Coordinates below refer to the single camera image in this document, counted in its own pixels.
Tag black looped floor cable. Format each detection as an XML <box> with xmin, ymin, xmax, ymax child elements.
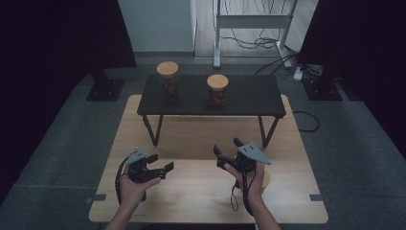
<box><xmin>292</xmin><ymin>110</ymin><xmax>321</xmax><ymax>133</ymax></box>

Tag small glass jar wooden lid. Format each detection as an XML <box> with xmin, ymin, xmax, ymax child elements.
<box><xmin>206</xmin><ymin>74</ymin><xmax>230</xmax><ymax>107</ymax></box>

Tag dark curtain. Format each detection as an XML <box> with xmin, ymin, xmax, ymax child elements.
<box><xmin>296</xmin><ymin>0</ymin><xmax>406</xmax><ymax>161</ymax></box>
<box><xmin>0</xmin><ymin>0</ymin><xmax>138</xmax><ymax>205</ymax></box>

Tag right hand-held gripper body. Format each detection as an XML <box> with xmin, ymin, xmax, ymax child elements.
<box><xmin>215</xmin><ymin>142</ymin><xmax>273</xmax><ymax>174</ymax></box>

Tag white metal stand frame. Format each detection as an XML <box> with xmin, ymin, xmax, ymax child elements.
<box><xmin>213</xmin><ymin>0</ymin><xmax>299</xmax><ymax>70</ymax></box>

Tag person's right hand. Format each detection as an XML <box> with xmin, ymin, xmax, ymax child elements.
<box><xmin>222</xmin><ymin>161</ymin><xmax>266</xmax><ymax>206</ymax></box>

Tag hand-held gripper cable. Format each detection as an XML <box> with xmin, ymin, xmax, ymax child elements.
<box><xmin>114</xmin><ymin>155</ymin><xmax>131</xmax><ymax>206</ymax></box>
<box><xmin>230</xmin><ymin>162</ymin><xmax>257</xmax><ymax>217</ymax></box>

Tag grey tape strip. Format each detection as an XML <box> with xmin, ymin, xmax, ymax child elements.
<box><xmin>85</xmin><ymin>194</ymin><xmax>107</xmax><ymax>204</ymax></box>

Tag tall glass jar wooden lid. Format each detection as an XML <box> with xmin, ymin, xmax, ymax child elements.
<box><xmin>155</xmin><ymin>60</ymin><xmax>182</xmax><ymax>104</ymax></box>

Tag right hand-held gripper cable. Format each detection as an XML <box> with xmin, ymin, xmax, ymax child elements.
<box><xmin>230</xmin><ymin>162</ymin><xmax>257</xmax><ymax>217</ymax></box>

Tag person's left hand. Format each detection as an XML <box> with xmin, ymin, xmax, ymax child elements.
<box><xmin>119</xmin><ymin>165</ymin><xmax>163</xmax><ymax>209</ymax></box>

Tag left hand-held gripper cable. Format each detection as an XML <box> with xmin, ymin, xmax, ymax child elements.
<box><xmin>114</xmin><ymin>155</ymin><xmax>131</xmax><ymax>206</ymax></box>

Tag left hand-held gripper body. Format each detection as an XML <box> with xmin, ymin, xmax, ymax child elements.
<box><xmin>126</xmin><ymin>147</ymin><xmax>168</xmax><ymax>185</ymax></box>

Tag white power strip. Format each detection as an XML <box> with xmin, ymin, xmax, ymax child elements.
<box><xmin>293</xmin><ymin>65</ymin><xmax>305</xmax><ymax>81</ymax></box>

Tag bundle of black floor cables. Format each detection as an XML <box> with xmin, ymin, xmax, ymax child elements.
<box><xmin>219</xmin><ymin>0</ymin><xmax>322</xmax><ymax>78</ymax></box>

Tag white partition panel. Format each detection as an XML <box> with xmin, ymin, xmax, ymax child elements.
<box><xmin>117</xmin><ymin>0</ymin><xmax>197</xmax><ymax>54</ymax></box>

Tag black stand base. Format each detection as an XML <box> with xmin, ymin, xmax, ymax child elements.
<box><xmin>302</xmin><ymin>74</ymin><xmax>344</xmax><ymax>103</ymax></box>
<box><xmin>84</xmin><ymin>67</ymin><xmax>126</xmax><ymax>103</ymax></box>

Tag black raised shelf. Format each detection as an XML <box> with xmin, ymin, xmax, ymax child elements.
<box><xmin>136</xmin><ymin>74</ymin><xmax>287</xmax><ymax>149</ymax></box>

